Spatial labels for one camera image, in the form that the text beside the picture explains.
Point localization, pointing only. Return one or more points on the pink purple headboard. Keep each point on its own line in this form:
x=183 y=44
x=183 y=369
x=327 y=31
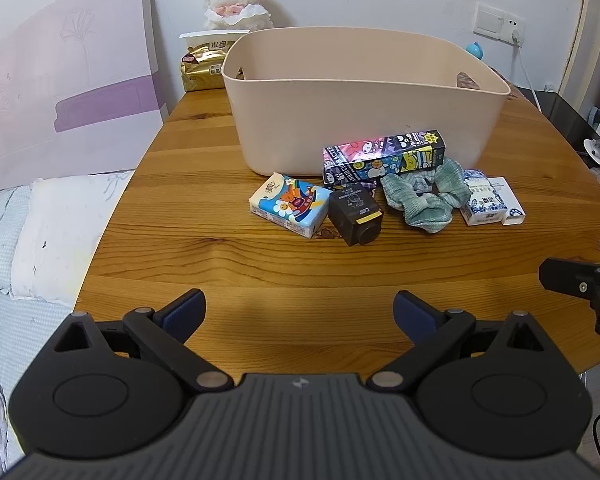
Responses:
x=80 y=91

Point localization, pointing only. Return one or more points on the white pillow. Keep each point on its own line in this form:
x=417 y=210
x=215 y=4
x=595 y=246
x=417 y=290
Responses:
x=64 y=225

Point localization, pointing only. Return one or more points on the black cabinet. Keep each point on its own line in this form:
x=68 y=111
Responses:
x=571 y=125

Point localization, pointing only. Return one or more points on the colourful cartoon long box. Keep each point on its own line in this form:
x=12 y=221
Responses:
x=372 y=159

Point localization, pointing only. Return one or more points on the small black box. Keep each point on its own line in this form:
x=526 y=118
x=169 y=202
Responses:
x=355 y=214

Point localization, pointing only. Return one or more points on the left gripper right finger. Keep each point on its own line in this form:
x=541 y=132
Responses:
x=439 y=337

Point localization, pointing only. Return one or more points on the beige plastic storage bin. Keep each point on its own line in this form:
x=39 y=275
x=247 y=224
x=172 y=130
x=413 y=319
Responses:
x=295 y=90

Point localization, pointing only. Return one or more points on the gold snack bag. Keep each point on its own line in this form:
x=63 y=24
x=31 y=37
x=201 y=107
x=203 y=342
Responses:
x=201 y=66

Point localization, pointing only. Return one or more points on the white wall switch socket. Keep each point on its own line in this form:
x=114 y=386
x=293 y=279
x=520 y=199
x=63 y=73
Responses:
x=499 y=25

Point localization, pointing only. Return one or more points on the green fabric scrunchie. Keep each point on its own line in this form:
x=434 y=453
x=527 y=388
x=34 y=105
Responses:
x=427 y=198

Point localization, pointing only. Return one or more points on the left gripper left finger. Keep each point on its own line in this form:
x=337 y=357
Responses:
x=161 y=336

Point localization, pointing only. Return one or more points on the cartoon tissue pack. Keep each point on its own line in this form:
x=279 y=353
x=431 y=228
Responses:
x=296 y=205

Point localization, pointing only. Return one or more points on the small white card box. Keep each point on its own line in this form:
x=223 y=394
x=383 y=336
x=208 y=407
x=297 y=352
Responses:
x=515 y=214

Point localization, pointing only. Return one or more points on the blue bird figurine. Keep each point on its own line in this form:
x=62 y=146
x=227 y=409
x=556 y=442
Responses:
x=475 y=49

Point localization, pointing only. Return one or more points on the blue white floral tissue pack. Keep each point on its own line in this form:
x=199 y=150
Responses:
x=484 y=206

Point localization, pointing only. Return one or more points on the light blue bedsheet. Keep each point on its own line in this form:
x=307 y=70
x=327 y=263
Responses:
x=25 y=324

